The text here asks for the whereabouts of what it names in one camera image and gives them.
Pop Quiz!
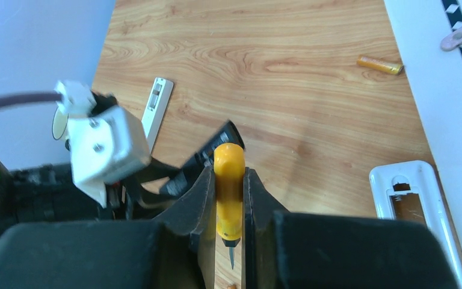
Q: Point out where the black remote control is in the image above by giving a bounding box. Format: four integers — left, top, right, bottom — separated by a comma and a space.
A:
159, 120, 245, 197

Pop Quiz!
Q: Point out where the short white remote control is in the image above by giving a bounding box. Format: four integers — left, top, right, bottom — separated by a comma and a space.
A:
369, 160, 462, 288

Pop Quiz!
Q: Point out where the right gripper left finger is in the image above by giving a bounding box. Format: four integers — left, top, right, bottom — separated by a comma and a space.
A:
152, 167, 216, 288

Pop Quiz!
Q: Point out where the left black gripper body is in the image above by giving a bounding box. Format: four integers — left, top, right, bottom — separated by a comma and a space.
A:
8, 159, 181, 223

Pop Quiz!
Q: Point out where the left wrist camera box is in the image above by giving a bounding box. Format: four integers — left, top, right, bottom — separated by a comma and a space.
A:
55, 80, 151, 207

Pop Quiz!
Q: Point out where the long white remote control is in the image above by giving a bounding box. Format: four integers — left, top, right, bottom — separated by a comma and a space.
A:
141, 77, 174, 153

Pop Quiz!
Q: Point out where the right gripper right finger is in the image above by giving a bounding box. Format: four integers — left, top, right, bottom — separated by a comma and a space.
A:
242, 167, 304, 288

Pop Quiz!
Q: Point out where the patterned white cloth mat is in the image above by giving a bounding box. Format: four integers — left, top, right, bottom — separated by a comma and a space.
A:
383, 0, 462, 289

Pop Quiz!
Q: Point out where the yellow handled screwdriver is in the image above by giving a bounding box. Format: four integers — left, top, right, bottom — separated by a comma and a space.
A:
214, 143, 245, 269

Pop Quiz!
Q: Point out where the beige mug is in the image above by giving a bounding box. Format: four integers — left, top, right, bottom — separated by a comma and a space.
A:
52, 108, 69, 140

